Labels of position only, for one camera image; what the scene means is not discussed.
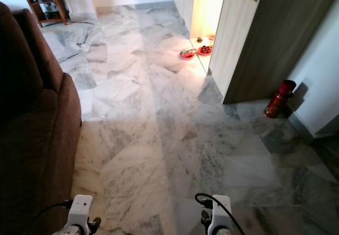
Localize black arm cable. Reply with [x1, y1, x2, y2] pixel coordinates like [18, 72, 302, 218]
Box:
[30, 199, 75, 230]
[194, 193, 246, 235]

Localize red cylindrical canister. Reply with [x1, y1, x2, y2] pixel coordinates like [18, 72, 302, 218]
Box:
[264, 79, 297, 119]

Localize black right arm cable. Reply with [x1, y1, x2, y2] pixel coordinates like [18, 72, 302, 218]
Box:
[194, 193, 246, 235]

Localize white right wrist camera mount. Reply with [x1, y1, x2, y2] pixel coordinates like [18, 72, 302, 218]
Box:
[210, 195, 233, 235]

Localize wood panel cabinet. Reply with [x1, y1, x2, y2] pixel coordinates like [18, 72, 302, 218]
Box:
[174, 0, 339, 104]

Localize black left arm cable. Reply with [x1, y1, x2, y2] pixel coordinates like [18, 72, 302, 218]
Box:
[30, 199, 75, 230]

